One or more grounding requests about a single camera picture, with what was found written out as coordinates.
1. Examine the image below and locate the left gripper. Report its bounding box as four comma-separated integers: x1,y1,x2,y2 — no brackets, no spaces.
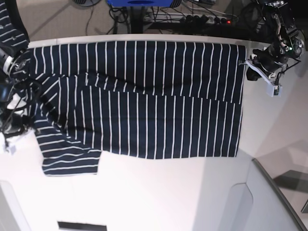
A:
246,48,288,81

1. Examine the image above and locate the navy white striped t-shirt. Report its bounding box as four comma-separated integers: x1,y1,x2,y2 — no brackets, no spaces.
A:
28,41,246,176

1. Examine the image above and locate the black power strip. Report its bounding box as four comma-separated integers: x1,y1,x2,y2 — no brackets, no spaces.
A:
180,14,239,26

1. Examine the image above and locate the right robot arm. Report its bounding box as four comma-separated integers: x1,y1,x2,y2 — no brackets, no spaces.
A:
0,0,41,140

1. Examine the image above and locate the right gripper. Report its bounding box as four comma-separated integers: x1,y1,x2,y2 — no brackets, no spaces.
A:
0,91,36,140

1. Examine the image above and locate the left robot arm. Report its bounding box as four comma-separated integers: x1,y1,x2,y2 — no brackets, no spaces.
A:
246,0,305,84

